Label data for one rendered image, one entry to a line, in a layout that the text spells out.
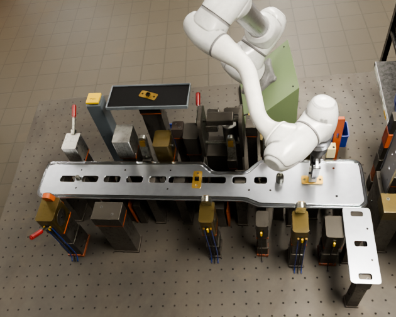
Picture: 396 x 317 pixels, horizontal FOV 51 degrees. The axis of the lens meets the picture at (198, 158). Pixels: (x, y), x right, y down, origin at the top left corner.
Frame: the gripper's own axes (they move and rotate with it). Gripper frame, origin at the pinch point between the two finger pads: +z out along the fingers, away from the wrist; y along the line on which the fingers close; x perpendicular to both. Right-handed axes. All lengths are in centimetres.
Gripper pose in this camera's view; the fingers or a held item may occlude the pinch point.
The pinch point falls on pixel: (312, 173)
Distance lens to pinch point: 168.2
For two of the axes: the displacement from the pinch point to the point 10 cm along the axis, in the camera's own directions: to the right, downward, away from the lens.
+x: 9.9, -0.1, -1.7
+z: 1.4, 5.8, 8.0
